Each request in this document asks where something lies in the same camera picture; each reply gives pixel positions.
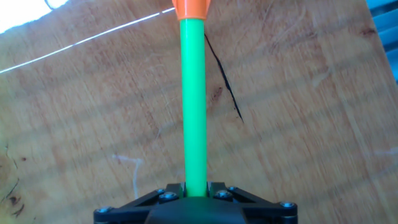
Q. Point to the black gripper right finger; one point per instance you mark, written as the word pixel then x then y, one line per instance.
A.
pixel 252 202

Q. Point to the orange green toy shovel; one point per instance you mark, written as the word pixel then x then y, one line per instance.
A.
pixel 193 93

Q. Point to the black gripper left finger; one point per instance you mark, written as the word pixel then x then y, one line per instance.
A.
pixel 140 205

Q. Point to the brown wooden board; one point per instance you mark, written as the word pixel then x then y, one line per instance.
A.
pixel 280 124

